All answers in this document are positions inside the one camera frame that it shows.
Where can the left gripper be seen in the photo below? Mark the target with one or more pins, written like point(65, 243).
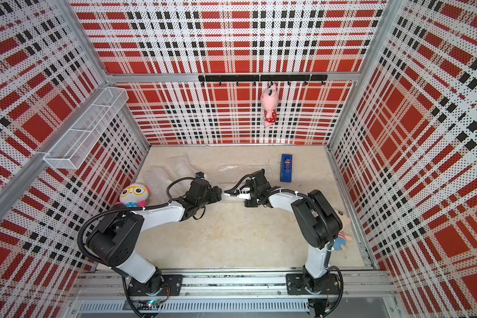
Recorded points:
point(215, 195)

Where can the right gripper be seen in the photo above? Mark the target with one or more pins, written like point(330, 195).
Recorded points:
point(252, 203)

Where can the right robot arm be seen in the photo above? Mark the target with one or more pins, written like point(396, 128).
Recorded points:
point(317, 220)

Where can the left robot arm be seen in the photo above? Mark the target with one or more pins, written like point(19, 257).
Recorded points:
point(110, 238)

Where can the blue box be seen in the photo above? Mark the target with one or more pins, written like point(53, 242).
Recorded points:
point(286, 168)

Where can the owl plush toy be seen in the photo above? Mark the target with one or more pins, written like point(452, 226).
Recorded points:
point(134, 195)

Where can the pink hanging plush toy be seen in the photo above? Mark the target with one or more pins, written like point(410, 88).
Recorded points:
point(269, 101)

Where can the doll head plush toy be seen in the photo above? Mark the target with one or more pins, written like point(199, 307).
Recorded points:
point(342, 240)

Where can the metal base rail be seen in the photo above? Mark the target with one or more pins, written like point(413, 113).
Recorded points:
point(271, 292)

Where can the black hook rail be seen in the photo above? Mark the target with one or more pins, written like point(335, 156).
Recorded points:
point(263, 78)

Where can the clear wall shelf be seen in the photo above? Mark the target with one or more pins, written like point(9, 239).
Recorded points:
point(74, 146)

